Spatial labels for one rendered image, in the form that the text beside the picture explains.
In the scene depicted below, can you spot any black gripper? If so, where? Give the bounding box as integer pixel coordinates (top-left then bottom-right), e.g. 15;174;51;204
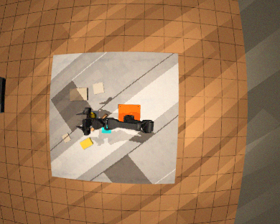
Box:
76;108;97;136

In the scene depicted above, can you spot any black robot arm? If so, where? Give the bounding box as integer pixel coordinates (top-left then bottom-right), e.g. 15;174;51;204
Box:
82;115;154;134

